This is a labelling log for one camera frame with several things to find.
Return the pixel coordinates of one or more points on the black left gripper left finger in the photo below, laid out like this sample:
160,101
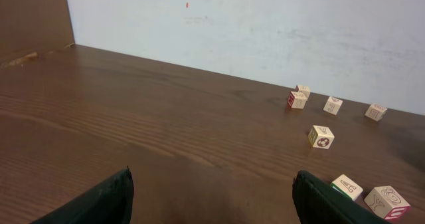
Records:
110,201

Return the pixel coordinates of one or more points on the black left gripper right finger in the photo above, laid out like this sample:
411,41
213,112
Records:
317,203

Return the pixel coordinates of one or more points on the wooden block letter A green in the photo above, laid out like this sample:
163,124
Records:
347,187

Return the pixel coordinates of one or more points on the wooden block snail letter Y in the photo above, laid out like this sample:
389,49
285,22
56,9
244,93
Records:
387,203

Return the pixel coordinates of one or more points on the wooden block soccer ball yellow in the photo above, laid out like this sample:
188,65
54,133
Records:
320,137

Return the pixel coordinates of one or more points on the wooden block number 3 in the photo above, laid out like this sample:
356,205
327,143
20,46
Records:
333,105

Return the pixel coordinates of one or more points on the wooden block red M side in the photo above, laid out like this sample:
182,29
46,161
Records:
297,100

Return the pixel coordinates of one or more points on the wooden block number 6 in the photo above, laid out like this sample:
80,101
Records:
376,112

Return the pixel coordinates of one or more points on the wooden block far back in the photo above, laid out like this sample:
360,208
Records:
303,89

